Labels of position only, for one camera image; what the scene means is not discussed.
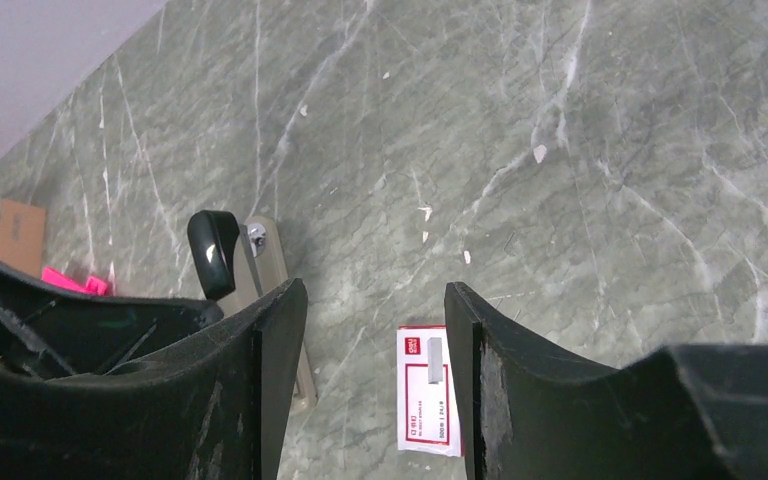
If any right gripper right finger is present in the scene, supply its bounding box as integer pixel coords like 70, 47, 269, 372
444, 282, 768, 479

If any red white staple box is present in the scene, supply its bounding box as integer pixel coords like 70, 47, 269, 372
396, 325, 463, 457

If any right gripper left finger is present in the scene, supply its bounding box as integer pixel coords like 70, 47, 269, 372
0, 262, 308, 479

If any beige black stapler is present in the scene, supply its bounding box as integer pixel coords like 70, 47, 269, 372
186, 210, 316, 424

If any pink plastic staple remover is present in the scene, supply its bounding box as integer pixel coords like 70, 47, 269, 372
41, 267, 113, 296

